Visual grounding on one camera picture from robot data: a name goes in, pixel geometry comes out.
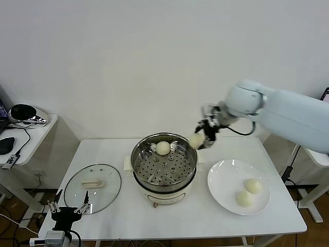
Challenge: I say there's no black power adapter with cable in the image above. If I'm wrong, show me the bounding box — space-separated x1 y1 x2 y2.
281 145 305 204

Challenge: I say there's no white electric cooker base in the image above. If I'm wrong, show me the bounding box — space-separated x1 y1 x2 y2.
133 167 198 208

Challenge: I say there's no black open laptop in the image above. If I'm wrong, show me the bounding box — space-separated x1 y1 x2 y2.
0 84 11 134

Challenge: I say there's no white side table with label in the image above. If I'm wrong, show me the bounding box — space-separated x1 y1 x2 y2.
263 133 329 224

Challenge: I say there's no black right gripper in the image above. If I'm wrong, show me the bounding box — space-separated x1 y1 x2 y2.
194 117 222 150

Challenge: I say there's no black computer mouse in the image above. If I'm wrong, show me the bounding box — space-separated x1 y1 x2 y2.
0 136 16 155

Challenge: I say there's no white floor cable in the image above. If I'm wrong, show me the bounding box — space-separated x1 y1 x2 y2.
0 213 42 235

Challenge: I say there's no steel perforated steamer basket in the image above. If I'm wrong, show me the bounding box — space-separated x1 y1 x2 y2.
124 132 206 187

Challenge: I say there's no white side table with mouse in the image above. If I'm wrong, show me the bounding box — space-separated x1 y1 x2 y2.
0 113 80 214

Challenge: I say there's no round glass pot lid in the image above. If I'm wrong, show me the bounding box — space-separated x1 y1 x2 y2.
64 163 122 214

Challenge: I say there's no white round plate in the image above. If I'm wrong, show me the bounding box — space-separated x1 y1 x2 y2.
207 159 271 216

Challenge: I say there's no thin black desk cable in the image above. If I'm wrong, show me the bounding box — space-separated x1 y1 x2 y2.
7 122 33 156

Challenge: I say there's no white steamed baozi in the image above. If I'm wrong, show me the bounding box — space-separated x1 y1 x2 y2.
189 133 206 149
243 179 263 195
235 190 254 208
156 140 171 156

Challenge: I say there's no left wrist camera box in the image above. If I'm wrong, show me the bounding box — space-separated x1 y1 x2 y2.
45 231 65 247

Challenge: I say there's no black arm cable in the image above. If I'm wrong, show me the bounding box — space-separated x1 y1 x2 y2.
64 230 82 247
226 120 258 136

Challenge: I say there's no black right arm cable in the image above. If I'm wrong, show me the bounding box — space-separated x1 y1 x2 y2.
226 120 258 136

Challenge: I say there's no dark usb hub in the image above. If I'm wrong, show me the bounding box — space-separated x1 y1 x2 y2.
2 153 21 170

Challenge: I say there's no chrome headset with black visor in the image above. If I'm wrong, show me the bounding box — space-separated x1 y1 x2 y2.
9 103 50 127

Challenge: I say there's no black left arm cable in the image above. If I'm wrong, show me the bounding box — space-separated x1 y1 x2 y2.
64 230 82 247

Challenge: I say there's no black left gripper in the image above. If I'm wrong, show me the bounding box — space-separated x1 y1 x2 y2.
48 189 93 232

